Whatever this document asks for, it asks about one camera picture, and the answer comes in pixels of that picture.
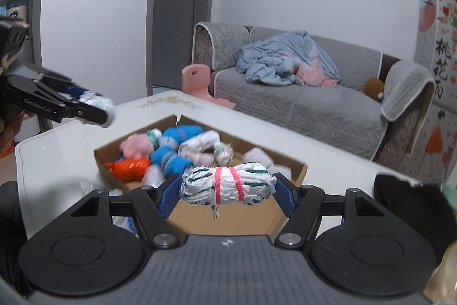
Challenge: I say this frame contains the grey quilted sofa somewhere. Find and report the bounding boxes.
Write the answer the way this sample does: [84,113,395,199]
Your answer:
[193,21,436,163]

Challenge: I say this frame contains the pile of mixed bundles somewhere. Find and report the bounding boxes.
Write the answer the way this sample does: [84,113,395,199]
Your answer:
[105,126,297,188]

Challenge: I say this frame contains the black folded cloth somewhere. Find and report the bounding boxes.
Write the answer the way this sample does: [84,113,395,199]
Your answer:
[373,174,447,266]

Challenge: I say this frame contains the white navy cloth bundle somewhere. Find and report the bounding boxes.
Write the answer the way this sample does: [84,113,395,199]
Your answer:
[66,83,117,129]

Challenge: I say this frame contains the grey door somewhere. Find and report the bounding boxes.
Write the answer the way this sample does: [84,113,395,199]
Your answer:
[152,0,218,91]

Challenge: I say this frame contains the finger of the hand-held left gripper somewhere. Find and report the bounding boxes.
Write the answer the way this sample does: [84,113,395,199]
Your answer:
[5,73,108,129]
[36,67,78,103]

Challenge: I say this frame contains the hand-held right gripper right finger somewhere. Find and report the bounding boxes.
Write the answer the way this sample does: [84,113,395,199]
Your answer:
[273,172,388,248]

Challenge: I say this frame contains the brown plush toy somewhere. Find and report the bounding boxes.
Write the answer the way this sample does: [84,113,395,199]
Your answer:
[362,76,386,101]

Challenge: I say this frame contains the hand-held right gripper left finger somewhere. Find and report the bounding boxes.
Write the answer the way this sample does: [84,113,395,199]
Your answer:
[69,174,184,249]

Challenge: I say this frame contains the pink plastic chair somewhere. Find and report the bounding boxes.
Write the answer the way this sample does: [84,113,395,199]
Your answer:
[181,64,236,110]

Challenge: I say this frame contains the shallow cardboard box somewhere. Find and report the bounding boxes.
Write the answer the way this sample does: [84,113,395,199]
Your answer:
[93,114,308,238]

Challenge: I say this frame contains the grey quilted armrest cover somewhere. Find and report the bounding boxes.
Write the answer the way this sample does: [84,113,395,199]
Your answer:
[380,60,435,121]

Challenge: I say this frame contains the flower decal fridge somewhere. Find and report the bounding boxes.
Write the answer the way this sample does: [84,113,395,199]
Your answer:
[398,0,457,184]

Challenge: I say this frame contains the person's dark clothing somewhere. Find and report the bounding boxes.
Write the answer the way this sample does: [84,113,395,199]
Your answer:
[0,181,34,296]

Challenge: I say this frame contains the light blue blanket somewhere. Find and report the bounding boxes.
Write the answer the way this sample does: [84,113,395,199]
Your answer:
[236,30,342,87]

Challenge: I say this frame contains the pink cloth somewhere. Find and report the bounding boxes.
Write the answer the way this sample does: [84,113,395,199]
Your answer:
[294,64,338,87]

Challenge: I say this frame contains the white green cloth bundle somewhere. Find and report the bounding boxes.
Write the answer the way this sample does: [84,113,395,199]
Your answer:
[180,162,277,220]

